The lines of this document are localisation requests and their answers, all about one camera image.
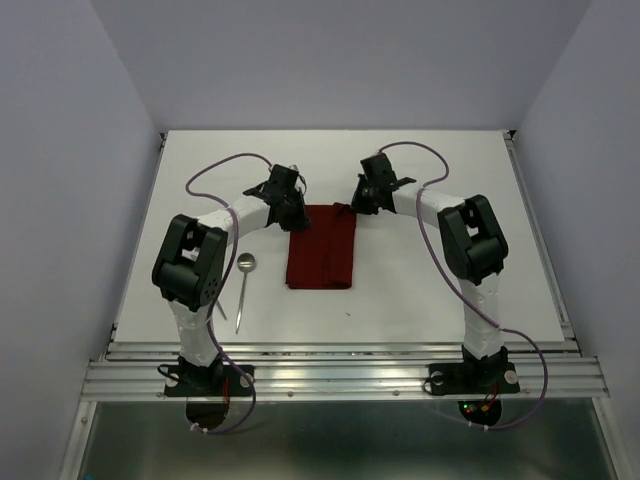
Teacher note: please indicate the silver metal spoon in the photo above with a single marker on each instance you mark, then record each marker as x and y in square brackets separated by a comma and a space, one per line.
[246, 263]

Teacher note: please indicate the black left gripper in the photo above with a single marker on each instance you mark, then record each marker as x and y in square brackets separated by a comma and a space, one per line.
[301, 222]

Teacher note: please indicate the aluminium front frame rail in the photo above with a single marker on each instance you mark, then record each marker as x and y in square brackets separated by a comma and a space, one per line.
[316, 372]

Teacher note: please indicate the dark red cloth napkin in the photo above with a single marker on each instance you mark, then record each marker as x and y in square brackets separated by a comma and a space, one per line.
[322, 256]

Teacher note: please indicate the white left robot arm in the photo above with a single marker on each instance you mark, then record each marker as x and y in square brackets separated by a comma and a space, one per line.
[191, 270]

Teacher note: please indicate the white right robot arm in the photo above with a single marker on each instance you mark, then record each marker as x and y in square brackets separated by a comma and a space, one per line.
[474, 246]

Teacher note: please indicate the aluminium right side rail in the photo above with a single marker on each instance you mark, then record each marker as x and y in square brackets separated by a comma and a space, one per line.
[551, 278]

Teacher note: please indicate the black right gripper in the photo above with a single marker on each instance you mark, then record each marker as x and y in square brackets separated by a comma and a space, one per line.
[357, 204]

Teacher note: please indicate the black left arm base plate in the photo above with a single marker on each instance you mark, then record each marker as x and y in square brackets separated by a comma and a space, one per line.
[188, 381]

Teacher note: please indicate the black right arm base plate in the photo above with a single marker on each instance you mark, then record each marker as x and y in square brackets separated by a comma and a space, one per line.
[467, 379]

